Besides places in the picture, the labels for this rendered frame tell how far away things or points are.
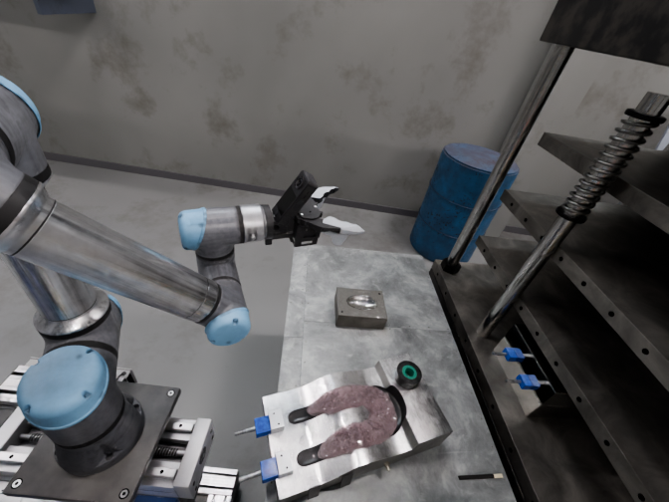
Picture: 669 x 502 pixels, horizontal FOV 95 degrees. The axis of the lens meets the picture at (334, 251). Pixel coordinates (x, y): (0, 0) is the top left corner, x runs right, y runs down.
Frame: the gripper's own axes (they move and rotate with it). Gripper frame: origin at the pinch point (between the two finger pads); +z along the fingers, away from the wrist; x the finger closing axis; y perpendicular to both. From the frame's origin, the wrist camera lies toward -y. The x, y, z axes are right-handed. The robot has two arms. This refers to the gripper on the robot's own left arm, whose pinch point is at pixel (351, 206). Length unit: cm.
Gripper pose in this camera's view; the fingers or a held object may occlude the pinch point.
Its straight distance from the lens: 70.4
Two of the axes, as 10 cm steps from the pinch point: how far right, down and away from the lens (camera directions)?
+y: -2.1, 6.8, 7.1
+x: 3.7, 7.2, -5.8
